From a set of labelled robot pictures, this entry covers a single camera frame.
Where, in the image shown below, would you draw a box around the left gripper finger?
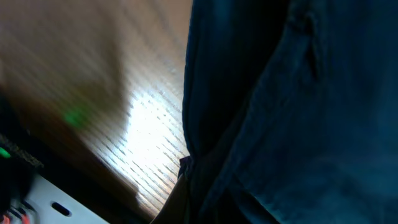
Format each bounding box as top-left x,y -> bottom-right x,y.
150,174 -> 188,224

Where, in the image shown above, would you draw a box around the navy blue shorts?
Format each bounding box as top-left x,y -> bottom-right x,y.
182,0 -> 397,224

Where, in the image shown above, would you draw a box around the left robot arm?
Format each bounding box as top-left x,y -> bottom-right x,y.
1,133 -> 171,223

